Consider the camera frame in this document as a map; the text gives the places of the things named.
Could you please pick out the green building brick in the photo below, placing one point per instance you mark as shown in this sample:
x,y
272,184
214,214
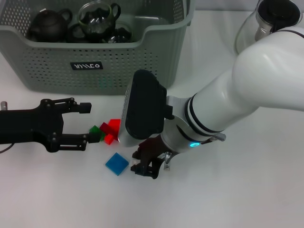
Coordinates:
x,y
95,130

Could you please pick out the glass teacup with black base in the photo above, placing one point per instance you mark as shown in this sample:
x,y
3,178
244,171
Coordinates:
x,y
76,34
121,35
95,21

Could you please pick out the small red building brick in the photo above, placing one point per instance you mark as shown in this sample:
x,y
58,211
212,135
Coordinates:
x,y
109,139

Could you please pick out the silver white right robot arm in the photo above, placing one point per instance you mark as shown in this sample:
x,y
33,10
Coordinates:
x,y
237,95

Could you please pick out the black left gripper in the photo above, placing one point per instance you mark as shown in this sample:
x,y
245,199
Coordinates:
x,y
31,126

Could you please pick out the dark red long brick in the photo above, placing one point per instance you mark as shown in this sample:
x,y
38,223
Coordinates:
x,y
107,128

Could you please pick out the blue square building brick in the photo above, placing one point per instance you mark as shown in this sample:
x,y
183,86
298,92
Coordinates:
x,y
116,164

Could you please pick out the red hexagonal building plate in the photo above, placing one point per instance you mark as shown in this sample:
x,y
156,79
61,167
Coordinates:
x,y
114,124

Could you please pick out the dark clay teapot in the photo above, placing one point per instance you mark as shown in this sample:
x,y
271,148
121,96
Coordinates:
x,y
47,25

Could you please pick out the grey perforated storage bin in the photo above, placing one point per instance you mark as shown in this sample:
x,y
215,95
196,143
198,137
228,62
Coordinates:
x,y
95,66

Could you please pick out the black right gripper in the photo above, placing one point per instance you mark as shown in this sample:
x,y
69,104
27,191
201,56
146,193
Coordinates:
x,y
154,149

